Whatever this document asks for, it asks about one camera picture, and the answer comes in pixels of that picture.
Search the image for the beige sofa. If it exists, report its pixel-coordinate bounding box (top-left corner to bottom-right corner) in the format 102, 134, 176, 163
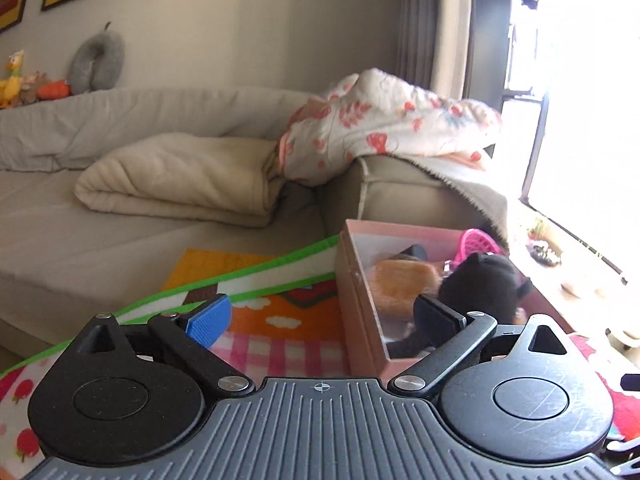
0, 85, 508, 361

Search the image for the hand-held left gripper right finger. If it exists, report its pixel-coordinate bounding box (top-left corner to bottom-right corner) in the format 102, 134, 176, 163
387, 294, 571, 401

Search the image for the grey neck pillow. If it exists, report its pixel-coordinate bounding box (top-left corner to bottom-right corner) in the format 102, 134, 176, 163
69, 22, 126, 95

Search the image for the colourful play mat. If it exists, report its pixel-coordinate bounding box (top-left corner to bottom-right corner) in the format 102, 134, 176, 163
0, 234, 640, 478

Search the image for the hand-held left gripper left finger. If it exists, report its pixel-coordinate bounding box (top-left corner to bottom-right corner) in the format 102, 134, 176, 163
75, 294, 256, 400

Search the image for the orange plush carrot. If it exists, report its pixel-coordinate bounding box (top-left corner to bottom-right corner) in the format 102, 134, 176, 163
37, 79, 71, 100

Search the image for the beige curtain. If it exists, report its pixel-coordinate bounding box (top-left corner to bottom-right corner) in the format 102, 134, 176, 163
395, 0, 476, 101

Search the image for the dark window frame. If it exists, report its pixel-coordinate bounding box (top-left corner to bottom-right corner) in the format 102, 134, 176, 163
500, 10, 628, 286

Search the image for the brown plush toy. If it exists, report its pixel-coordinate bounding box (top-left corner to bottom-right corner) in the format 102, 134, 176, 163
20, 72, 51, 106

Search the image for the orange bread packet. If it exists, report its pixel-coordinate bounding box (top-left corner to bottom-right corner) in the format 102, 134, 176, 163
372, 257, 443, 318

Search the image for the yellow plush chicken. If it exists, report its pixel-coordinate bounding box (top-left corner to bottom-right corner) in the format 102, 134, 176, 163
0, 50, 26, 108

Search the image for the beige fringed cloth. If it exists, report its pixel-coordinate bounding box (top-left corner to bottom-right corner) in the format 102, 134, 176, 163
400, 152, 511, 251

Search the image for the dark plant dish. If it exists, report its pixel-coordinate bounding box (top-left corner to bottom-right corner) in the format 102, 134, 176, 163
530, 242, 562, 266

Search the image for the black plush toy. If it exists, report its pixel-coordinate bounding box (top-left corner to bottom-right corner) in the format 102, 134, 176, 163
385, 252, 533, 358

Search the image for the pink toy net scoop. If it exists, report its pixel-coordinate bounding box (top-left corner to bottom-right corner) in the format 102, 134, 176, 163
445, 228, 503, 273

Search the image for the folded cream blanket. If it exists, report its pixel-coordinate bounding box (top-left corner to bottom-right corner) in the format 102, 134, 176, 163
74, 132, 288, 228

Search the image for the small green potted plant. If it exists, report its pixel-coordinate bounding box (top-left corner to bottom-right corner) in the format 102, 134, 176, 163
527, 215, 551, 241

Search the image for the white floral blanket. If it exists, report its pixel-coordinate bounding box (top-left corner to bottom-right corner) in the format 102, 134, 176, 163
277, 67, 503, 188

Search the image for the pink cardboard box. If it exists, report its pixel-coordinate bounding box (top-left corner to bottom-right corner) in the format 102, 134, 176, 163
334, 218, 576, 381

